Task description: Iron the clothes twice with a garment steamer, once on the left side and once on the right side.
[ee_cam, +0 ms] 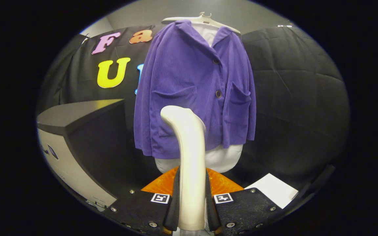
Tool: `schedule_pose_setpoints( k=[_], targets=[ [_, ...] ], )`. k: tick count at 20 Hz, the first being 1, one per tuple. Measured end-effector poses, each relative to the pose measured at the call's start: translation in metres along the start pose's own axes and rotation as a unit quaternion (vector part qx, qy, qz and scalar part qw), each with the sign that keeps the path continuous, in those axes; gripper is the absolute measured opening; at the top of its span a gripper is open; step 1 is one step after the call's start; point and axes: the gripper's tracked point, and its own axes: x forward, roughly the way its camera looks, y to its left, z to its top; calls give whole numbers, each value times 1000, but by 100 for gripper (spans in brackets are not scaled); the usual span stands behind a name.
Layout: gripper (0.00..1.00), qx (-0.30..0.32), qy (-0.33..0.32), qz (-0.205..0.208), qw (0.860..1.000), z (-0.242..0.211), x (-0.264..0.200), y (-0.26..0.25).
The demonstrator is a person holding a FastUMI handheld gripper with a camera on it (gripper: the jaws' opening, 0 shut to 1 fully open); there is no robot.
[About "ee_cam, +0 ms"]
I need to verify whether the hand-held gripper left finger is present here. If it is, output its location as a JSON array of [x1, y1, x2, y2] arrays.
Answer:
[[110, 166, 180, 236]]

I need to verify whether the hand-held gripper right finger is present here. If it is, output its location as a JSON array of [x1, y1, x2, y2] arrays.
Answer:
[[205, 167, 288, 236]]

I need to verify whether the white shirt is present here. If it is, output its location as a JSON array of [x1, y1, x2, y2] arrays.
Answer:
[[155, 23, 244, 174]]

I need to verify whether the white garment steamer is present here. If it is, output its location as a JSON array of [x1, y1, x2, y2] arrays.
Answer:
[[160, 105, 208, 231]]

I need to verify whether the purple corduroy jacket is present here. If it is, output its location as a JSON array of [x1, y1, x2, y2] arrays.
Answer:
[[133, 20, 257, 160]]

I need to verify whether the white clothes hanger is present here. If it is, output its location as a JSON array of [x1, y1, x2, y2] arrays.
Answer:
[[161, 12, 242, 35]]

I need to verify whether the white paper sheet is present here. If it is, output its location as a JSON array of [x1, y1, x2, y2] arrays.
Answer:
[[244, 173, 299, 209]]

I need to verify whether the grey cabinet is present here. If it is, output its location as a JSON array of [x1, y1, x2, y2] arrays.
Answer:
[[36, 98, 144, 209]]

